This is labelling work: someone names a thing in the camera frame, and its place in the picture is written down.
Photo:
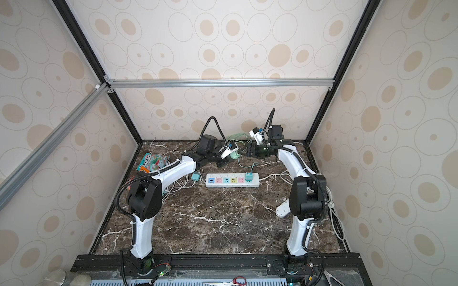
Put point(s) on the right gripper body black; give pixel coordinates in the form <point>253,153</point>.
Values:
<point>261,151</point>

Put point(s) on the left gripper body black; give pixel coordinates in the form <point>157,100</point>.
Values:
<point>220,163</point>

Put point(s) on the light green charger plug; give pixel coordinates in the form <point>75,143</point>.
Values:
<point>234,155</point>

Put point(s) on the white multicolour power strip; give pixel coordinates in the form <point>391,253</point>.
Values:
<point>231,180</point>

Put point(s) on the teal charger with teal cable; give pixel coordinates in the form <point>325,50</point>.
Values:
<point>249,176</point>

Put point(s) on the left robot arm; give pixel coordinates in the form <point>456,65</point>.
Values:
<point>140,199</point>

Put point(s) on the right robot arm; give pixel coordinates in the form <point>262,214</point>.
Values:
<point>308,201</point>

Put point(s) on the teal charger plug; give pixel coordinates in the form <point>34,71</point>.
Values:
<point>195,177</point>

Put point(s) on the teal candy bag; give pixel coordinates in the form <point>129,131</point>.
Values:
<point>150,162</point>

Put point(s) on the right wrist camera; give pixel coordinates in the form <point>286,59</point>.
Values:
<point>258,134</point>

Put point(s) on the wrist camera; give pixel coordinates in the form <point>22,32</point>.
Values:
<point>231,147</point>
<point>258,134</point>

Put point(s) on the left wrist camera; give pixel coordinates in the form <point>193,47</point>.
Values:
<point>231,147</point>

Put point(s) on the horizontal aluminium rail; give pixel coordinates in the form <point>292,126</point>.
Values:
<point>221,83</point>

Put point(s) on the red handled scissors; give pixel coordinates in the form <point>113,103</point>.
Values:
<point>238,281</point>

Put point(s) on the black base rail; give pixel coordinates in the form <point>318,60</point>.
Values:
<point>345,269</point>

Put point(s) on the diagonal aluminium rail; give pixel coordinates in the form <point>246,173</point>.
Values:
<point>28,167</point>

